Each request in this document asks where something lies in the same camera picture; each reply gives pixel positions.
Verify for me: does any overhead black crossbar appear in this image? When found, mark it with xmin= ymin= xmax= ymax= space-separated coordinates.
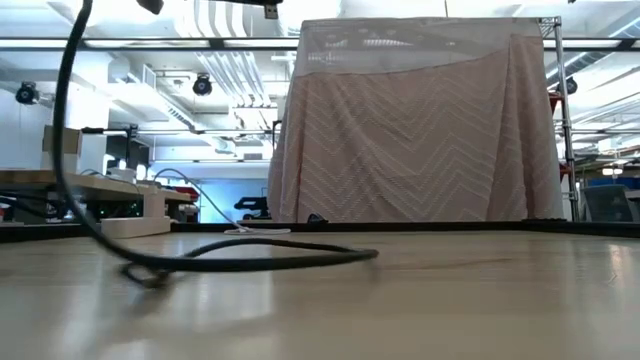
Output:
xmin=0 ymin=35 xmax=640 ymax=52

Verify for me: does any small USB wall charger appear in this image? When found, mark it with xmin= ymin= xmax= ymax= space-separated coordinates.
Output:
xmin=143 ymin=192 xmax=167 ymax=221

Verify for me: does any cardboard box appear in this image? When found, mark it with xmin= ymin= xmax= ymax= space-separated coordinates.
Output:
xmin=41 ymin=124 xmax=84 ymax=172

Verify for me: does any pink zigzag blanket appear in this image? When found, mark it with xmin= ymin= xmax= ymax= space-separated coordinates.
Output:
xmin=266 ymin=17 xmax=566 ymax=225

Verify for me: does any white power strip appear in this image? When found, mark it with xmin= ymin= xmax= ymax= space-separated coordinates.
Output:
xmin=99 ymin=215 xmax=172 ymax=240

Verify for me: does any grey office chair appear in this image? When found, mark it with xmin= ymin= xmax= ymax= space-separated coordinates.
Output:
xmin=581 ymin=183 xmax=640 ymax=224

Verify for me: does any black USB cable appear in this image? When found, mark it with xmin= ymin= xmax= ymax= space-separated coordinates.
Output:
xmin=52 ymin=0 xmax=381 ymax=290

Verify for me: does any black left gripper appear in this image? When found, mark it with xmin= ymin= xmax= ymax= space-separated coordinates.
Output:
xmin=136 ymin=0 xmax=284 ymax=16

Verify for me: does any metal rack with red bins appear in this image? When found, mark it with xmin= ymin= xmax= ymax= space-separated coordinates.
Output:
xmin=537 ymin=15 xmax=582 ymax=222

